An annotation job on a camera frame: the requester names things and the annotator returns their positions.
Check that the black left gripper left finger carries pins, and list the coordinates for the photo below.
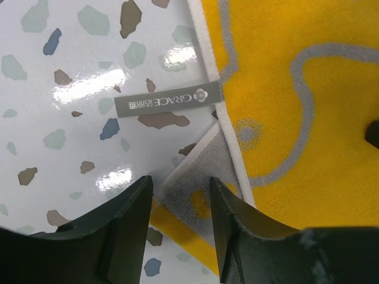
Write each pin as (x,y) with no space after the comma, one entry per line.
(106,245)

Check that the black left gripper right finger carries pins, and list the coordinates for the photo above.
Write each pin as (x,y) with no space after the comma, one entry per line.
(254,248)

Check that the yellow grey patterned towel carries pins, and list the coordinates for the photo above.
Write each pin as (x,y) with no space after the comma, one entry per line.
(300,86)

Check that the grey towel brand label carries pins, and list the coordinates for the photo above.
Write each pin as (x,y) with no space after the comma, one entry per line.
(171,100)

